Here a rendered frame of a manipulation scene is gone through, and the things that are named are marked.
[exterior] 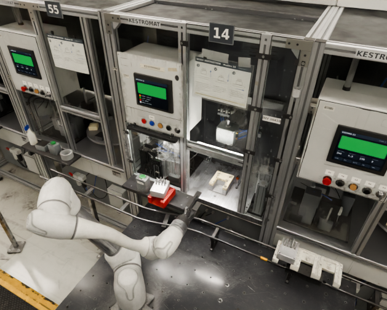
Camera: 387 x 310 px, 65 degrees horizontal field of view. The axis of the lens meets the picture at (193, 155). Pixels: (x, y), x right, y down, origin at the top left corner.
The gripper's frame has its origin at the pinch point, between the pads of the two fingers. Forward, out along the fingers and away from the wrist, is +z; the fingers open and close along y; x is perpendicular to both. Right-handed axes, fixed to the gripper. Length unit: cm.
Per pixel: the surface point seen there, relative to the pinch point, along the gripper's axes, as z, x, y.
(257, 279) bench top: -4, -43, -45
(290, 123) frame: 22, -39, 51
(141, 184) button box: 7.8, 46.6, -13.3
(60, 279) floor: -37, 109, -112
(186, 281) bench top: -25, -6, -44
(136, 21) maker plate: 21, 47, 88
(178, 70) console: 20, 22, 67
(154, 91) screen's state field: 18, 37, 53
